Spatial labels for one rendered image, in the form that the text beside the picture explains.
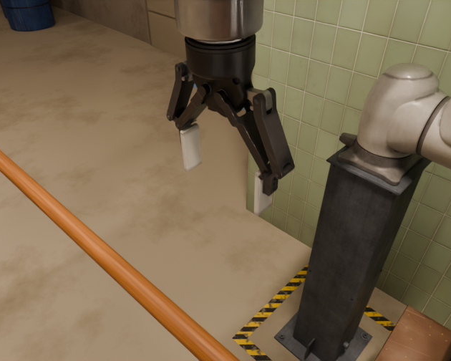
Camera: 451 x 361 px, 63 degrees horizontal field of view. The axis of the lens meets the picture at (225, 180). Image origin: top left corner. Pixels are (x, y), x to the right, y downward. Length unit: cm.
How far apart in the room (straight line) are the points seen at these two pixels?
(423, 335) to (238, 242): 117
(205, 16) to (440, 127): 71
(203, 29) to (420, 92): 70
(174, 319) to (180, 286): 152
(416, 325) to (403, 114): 66
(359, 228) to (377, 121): 34
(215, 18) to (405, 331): 111
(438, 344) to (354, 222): 42
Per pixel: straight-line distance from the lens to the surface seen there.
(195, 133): 53
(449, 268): 187
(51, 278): 221
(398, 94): 99
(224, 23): 37
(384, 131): 103
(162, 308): 50
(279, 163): 41
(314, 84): 169
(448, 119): 96
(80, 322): 200
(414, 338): 131
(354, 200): 114
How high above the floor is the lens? 162
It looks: 39 degrees down
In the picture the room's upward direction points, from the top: straight up
